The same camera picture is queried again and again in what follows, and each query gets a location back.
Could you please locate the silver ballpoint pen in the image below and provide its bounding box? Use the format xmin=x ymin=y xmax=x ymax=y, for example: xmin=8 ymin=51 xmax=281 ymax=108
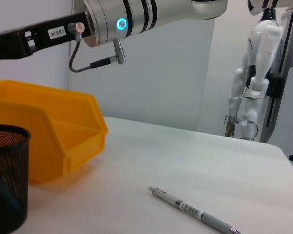
xmin=147 ymin=185 xmax=242 ymax=234

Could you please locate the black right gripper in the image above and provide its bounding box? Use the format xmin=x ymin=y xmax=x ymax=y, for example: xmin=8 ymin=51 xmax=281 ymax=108
xmin=0 ymin=11 xmax=91 ymax=64

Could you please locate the yellow plastic bin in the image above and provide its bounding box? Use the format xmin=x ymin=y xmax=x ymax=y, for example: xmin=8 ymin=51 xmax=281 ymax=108
xmin=0 ymin=79 xmax=109 ymax=184

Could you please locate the right gripper cable silver plug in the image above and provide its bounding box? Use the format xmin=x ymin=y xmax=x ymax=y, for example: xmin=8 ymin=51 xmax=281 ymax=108
xmin=67 ymin=22 xmax=127 ymax=73

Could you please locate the black mesh pen holder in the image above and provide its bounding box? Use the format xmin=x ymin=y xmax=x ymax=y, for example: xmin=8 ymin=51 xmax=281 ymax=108
xmin=0 ymin=123 xmax=31 ymax=234

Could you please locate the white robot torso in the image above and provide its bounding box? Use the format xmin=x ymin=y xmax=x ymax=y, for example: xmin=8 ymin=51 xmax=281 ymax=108
xmin=258 ymin=7 xmax=293 ymax=175

